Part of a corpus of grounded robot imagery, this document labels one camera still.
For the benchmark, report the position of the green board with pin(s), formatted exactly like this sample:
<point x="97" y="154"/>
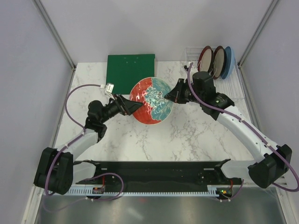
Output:
<point x="125" y="71"/>

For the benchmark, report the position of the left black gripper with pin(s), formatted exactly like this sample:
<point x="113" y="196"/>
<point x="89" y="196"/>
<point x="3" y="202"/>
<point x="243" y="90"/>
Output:
<point x="121" y="103"/>

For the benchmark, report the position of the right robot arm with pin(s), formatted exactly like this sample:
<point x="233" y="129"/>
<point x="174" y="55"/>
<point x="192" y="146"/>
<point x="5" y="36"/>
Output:
<point x="270" y="161"/>

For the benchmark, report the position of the white cable duct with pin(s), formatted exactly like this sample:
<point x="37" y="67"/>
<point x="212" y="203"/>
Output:
<point x="212" y="191"/>

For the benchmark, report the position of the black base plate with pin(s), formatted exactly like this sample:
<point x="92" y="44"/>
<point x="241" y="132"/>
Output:
<point x="159" y="176"/>

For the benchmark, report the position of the blue plate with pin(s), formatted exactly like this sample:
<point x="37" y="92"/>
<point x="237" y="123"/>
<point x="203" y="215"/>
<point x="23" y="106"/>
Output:
<point x="229" y="63"/>

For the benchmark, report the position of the aluminium frame post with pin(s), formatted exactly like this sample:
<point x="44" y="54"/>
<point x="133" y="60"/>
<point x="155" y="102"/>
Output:
<point x="261" y="26"/>
<point x="50" y="25"/>

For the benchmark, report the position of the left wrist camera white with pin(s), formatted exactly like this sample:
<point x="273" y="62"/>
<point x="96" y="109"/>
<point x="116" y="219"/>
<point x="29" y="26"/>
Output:
<point x="108" y="89"/>

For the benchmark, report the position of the left aluminium frame post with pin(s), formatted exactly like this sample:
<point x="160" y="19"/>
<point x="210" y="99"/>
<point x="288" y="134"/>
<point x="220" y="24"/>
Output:
<point x="50" y="25"/>

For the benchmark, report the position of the dark red plate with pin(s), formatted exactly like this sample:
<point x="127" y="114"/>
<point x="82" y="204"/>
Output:
<point x="219" y="64"/>
<point x="206" y="59"/>

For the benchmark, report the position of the dark red plate front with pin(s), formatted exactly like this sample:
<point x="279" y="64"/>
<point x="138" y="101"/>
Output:
<point x="206" y="59"/>

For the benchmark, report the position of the red and teal floral plate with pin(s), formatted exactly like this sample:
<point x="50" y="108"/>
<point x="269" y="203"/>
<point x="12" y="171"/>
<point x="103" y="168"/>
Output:
<point x="151" y="91"/>

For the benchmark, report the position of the dark red plate rear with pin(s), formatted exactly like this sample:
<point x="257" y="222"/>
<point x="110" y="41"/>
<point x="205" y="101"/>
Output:
<point x="219" y="64"/>

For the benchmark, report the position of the right aluminium frame post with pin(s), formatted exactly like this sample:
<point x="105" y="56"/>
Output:
<point x="261" y="26"/>

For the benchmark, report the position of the clear dish rack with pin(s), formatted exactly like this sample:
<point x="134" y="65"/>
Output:
<point x="231" y="86"/>

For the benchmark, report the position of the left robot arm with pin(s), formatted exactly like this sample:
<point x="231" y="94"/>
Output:
<point x="55" y="170"/>

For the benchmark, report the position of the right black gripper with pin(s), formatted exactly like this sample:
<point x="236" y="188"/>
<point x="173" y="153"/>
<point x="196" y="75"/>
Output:
<point x="175" y="95"/>

